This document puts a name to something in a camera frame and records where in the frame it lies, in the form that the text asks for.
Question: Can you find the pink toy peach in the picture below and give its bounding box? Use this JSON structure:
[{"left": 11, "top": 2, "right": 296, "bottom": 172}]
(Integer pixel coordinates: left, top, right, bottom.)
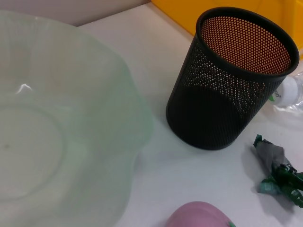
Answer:
[{"left": 165, "top": 201, "right": 236, "bottom": 227}]

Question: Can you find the green plastic wrapper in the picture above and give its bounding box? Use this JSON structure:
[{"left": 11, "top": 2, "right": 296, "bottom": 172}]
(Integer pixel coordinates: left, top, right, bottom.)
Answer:
[{"left": 250, "top": 134, "right": 303, "bottom": 208}]

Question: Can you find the clear bottle with green label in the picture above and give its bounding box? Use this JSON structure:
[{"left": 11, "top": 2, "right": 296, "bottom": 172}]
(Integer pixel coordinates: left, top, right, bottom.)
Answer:
[{"left": 269, "top": 72, "right": 303, "bottom": 112}]

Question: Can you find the translucent green fruit plate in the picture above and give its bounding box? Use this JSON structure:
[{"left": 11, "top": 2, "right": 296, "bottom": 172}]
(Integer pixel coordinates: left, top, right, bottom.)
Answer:
[{"left": 0, "top": 10, "right": 155, "bottom": 227}]

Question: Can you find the black mesh cylinder cup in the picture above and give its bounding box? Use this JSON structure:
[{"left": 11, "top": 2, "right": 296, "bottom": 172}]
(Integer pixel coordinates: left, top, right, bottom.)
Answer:
[{"left": 165, "top": 7, "right": 300, "bottom": 151}]

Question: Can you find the yellow plastic storage bin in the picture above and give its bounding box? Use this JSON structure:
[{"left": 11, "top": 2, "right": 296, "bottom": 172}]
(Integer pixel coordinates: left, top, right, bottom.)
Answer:
[{"left": 151, "top": 0, "right": 303, "bottom": 61}]

